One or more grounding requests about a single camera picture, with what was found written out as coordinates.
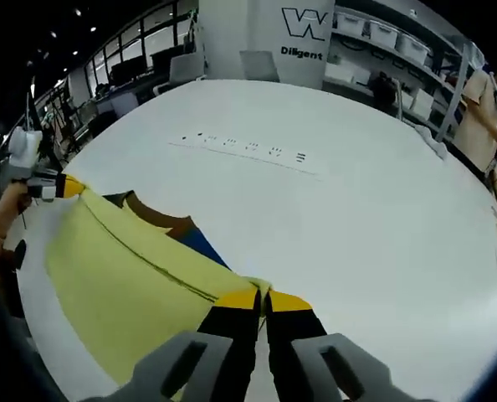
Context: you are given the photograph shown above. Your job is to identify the ceiling spot lights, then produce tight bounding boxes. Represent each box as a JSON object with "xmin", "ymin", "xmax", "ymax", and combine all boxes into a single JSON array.
[{"xmin": 26, "ymin": 8, "xmax": 99, "ymax": 68}]

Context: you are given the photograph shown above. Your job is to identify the metal storage shelf rack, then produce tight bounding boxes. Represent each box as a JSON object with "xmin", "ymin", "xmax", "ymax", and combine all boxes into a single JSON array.
[{"xmin": 327, "ymin": 2, "xmax": 496, "ymax": 139}]

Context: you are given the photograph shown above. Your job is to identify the white crumpled cloth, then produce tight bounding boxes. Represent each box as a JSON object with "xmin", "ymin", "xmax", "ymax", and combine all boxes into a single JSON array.
[{"xmin": 413, "ymin": 124, "xmax": 449, "ymax": 159}]

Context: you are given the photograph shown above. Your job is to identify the grey chair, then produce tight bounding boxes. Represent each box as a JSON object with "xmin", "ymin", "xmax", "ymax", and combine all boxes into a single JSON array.
[
  {"xmin": 168, "ymin": 53, "xmax": 208, "ymax": 87},
  {"xmin": 238, "ymin": 49, "xmax": 281, "ymax": 83}
]

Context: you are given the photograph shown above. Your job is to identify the black oval device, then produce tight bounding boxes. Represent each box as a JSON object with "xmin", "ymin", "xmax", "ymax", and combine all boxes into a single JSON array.
[{"xmin": 13, "ymin": 238, "xmax": 28, "ymax": 271}]

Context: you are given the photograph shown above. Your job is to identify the black computer monitor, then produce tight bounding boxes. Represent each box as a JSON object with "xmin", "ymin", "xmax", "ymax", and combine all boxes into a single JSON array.
[
  {"xmin": 110, "ymin": 58, "xmax": 145, "ymax": 83},
  {"xmin": 150, "ymin": 45, "xmax": 187, "ymax": 75}
]

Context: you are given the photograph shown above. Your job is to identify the yellow blue grey garment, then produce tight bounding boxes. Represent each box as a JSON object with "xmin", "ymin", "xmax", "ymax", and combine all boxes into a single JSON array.
[{"xmin": 44, "ymin": 186, "xmax": 274, "ymax": 401}]

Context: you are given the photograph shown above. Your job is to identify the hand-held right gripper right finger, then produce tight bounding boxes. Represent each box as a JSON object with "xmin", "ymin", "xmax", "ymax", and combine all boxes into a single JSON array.
[{"xmin": 264, "ymin": 288, "xmax": 436, "ymax": 402}]

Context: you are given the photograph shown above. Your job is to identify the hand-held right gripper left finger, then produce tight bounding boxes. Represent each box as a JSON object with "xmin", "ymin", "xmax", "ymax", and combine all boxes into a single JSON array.
[{"xmin": 79, "ymin": 287, "xmax": 262, "ymax": 402}]

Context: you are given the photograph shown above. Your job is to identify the black backpack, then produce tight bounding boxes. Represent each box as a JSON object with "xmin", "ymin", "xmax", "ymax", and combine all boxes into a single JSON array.
[{"xmin": 371, "ymin": 71, "xmax": 400, "ymax": 111}]

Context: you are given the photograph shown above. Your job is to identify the person's left hand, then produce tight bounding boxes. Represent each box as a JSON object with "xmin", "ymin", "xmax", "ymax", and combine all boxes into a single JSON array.
[{"xmin": 0, "ymin": 183, "xmax": 33, "ymax": 215}]

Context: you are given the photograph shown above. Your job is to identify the rows of white storage bins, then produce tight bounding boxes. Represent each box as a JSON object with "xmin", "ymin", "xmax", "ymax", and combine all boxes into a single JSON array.
[{"xmin": 331, "ymin": 10, "xmax": 436, "ymax": 118}]

